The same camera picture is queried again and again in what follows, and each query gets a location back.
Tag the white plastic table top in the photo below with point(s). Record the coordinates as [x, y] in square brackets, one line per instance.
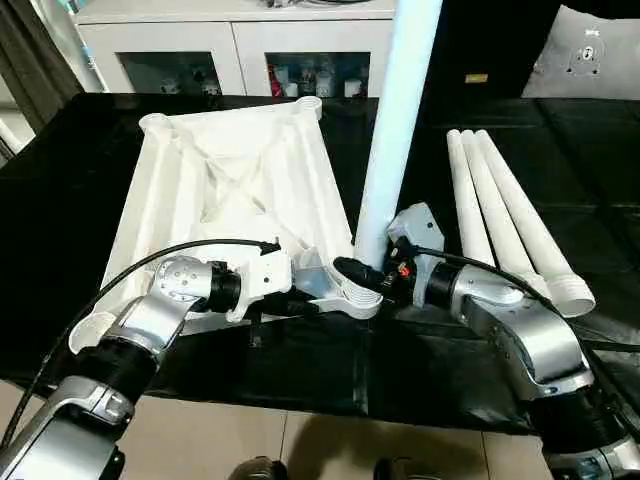
[225, 175]

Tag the white leg with black mark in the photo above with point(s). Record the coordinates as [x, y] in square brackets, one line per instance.
[395, 125]

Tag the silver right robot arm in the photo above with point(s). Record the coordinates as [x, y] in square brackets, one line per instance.
[525, 340]

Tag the black work mat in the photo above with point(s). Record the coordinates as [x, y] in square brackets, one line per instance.
[300, 365]

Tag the white plastic table leg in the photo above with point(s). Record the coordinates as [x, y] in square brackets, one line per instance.
[497, 200]
[518, 200]
[469, 200]

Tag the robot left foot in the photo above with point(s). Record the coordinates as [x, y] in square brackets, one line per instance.
[260, 470]

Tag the small white jar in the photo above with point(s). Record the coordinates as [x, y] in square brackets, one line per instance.
[354, 89]
[324, 86]
[291, 90]

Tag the red bottle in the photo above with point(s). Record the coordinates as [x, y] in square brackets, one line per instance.
[276, 82]

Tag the black cabinet with gold label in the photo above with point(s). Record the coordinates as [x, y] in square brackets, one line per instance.
[475, 40]

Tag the white sideboard with glass doors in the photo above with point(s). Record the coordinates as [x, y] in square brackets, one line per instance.
[240, 45]

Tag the grey round appliance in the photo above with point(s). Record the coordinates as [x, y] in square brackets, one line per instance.
[320, 3]

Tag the dark crumpled object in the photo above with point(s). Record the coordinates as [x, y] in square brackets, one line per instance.
[272, 4]

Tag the white and blue pole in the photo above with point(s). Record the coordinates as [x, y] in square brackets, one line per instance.
[90, 65]

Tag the grey printed cushion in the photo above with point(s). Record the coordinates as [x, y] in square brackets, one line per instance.
[600, 50]

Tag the dark brown curtain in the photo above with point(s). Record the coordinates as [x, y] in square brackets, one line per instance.
[35, 60]

